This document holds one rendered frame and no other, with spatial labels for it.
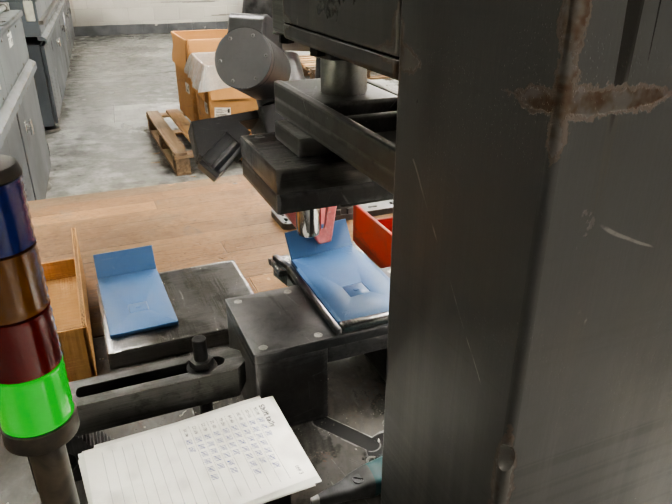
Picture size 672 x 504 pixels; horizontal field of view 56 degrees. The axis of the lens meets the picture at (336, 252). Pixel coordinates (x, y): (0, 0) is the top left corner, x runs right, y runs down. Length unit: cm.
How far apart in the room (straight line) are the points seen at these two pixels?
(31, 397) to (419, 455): 21
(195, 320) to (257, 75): 27
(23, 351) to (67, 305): 46
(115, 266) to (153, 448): 36
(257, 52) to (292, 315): 24
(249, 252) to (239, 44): 36
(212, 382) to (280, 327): 8
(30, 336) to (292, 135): 25
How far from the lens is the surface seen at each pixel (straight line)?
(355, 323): 55
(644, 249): 27
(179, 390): 53
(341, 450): 57
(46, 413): 38
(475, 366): 28
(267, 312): 59
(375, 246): 85
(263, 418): 52
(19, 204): 33
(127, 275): 82
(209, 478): 48
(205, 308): 73
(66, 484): 43
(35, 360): 36
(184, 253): 91
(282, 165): 47
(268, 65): 61
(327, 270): 64
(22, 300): 35
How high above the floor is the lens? 129
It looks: 26 degrees down
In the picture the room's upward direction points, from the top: straight up
